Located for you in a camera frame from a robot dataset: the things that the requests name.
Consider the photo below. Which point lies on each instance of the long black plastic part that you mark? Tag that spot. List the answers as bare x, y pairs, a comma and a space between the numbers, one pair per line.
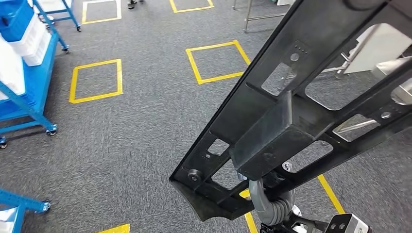
283, 38

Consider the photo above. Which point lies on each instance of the person's foot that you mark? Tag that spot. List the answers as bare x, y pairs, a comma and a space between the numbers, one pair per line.
133, 4

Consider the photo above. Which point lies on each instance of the white plastic bin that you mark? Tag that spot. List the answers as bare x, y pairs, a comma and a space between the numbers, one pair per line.
40, 54
32, 38
11, 70
53, 4
6, 222

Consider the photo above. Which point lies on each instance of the white panel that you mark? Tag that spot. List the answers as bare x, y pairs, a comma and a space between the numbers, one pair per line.
379, 48

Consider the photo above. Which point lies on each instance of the small steel table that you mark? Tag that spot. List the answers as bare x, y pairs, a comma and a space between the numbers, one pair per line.
402, 93

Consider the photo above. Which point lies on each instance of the blue plastic crate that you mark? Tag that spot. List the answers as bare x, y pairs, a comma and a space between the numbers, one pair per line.
16, 22

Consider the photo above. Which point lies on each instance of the bare metal table frame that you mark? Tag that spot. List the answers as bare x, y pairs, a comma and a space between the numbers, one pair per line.
248, 16

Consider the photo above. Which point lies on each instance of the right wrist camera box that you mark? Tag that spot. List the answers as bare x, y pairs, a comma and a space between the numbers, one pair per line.
351, 225

